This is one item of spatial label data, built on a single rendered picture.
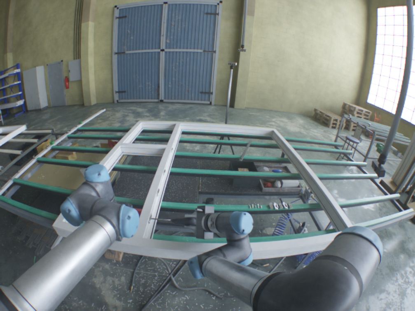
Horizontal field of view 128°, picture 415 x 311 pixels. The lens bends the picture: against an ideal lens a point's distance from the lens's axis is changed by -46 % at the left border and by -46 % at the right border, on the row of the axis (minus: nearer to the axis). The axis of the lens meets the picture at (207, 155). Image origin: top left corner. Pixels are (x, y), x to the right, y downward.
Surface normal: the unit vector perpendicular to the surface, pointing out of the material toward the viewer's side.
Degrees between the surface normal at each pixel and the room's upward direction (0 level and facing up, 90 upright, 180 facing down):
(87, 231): 20
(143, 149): 90
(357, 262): 6
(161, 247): 0
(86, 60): 90
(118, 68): 90
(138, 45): 90
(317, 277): 32
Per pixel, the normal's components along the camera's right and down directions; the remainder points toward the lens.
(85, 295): 0.07, -0.88
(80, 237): 0.35, -0.90
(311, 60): 0.01, 0.48
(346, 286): -0.03, -0.69
